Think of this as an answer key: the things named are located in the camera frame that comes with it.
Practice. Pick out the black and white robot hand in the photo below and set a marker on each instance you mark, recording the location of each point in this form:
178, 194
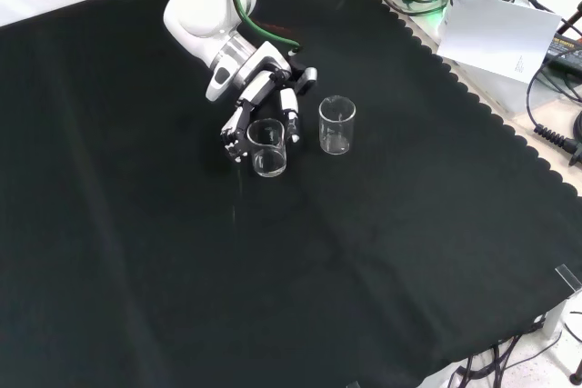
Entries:
259, 83

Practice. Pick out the clear 200 mL glass beaker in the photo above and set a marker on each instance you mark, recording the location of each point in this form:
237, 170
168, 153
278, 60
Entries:
270, 169

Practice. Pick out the clear 300 mL glass beaker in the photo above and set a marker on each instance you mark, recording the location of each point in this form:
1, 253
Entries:
336, 146

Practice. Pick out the black bench cloth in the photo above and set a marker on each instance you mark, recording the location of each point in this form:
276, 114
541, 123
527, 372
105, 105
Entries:
136, 224

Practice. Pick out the white paper sheet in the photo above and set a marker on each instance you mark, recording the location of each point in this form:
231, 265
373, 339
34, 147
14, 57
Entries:
495, 38

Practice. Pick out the pale board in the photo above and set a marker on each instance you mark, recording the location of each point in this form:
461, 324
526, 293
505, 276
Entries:
541, 152

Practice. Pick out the black power supply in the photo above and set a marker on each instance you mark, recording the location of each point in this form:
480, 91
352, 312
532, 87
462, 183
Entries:
566, 49

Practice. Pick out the clear cloth clip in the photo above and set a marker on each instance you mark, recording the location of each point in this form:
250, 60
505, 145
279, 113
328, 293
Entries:
569, 277

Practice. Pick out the white table leg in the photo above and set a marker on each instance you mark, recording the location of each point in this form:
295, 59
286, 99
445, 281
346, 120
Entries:
552, 317

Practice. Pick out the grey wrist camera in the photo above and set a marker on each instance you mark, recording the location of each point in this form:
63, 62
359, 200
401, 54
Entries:
307, 81

